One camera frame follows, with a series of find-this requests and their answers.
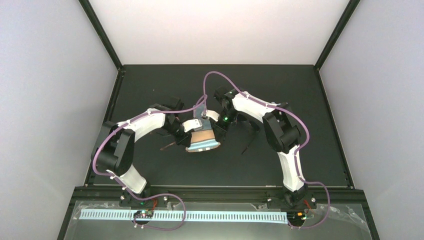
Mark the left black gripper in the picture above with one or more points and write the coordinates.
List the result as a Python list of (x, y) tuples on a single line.
[(185, 141)]

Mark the left black frame post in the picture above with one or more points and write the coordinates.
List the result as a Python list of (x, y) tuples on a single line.
[(101, 33)]

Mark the black front frame rail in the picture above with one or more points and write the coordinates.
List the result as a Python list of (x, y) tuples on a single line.
[(210, 194)]

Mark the brown translucent sunglasses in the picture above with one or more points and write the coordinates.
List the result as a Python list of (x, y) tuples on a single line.
[(167, 146)]

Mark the light blue cleaning cloth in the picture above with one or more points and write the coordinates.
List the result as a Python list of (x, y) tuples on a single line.
[(204, 145)]

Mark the black sunglasses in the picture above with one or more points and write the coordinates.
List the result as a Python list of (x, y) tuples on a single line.
[(252, 127)]

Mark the right black frame post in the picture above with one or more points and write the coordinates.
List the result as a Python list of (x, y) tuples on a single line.
[(336, 33)]

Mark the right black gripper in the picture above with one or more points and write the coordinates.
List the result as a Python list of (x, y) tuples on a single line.
[(220, 127)]

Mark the brown plaid glasses case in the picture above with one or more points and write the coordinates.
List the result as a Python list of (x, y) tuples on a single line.
[(203, 135)]

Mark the black frame post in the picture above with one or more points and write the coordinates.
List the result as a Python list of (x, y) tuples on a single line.
[(336, 33), (101, 33)]

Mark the left small circuit board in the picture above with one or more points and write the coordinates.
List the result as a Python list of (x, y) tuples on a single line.
[(143, 214)]

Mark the white slotted cable duct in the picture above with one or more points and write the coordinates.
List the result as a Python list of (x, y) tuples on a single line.
[(187, 216)]

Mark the right small circuit board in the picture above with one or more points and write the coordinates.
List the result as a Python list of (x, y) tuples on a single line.
[(299, 216)]

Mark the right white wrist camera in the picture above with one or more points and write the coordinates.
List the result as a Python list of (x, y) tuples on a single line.
[(210, 114)]

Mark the blue-grey glasses case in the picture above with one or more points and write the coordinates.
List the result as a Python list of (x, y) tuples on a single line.
[(200, 114)]

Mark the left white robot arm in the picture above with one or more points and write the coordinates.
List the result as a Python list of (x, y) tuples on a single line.
[(113, 152)]

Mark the small circuit board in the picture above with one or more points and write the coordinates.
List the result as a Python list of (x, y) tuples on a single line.
[(143, 214), (299, 216)]

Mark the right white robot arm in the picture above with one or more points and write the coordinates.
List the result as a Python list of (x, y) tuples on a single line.
[(281, 131)]

